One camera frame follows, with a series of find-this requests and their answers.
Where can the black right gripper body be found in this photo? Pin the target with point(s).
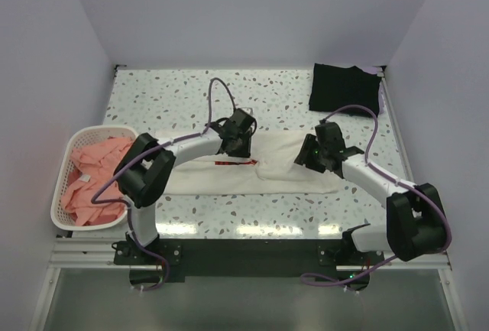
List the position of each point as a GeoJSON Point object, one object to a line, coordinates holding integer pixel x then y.
{"type": "Point", "coordinates": [323, 152]}

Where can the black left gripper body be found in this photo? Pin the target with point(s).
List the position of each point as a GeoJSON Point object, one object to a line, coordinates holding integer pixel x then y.
{"type": "Point", "coordinates": [249, 130]}

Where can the white t-shirt red print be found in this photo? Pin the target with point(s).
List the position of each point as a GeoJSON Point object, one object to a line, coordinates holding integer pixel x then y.
{"type": "Point", "coordinates": [269, 170]}

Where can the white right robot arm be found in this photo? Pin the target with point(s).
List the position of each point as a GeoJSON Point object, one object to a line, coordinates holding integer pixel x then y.
{"type": "Point", "coordinates": [415, 220]}

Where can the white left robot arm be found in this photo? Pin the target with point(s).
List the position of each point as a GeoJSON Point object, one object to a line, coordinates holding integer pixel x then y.
{"type": "Point", "coordinates": [144, 171]}

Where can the black folded t-shirt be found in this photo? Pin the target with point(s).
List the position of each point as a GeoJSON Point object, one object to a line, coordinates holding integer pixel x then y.
{"type": "Point", "coordinates": [335, 87]}

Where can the pink crumpled t-shirt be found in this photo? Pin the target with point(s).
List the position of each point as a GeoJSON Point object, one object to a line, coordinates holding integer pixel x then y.
{"type": "Point", "coordinates": [94, 165]}

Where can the white plastic laundry basket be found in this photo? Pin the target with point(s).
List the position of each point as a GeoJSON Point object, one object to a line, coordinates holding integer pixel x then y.
{"type": "Point", "coordinates": [83, 137]}

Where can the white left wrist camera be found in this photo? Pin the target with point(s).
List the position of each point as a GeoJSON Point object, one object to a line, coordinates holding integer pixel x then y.
{"type": "Point", "coordinates": [249, 110]}

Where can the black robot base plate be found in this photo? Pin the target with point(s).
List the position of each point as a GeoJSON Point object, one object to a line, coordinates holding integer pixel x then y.
{"type": "Point", "coordinates": [174, 260]}

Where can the aluminium frame rail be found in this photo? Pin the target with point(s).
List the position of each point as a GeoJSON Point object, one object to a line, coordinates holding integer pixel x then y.
{"type": "Point", "coordinates": [174, 103]}

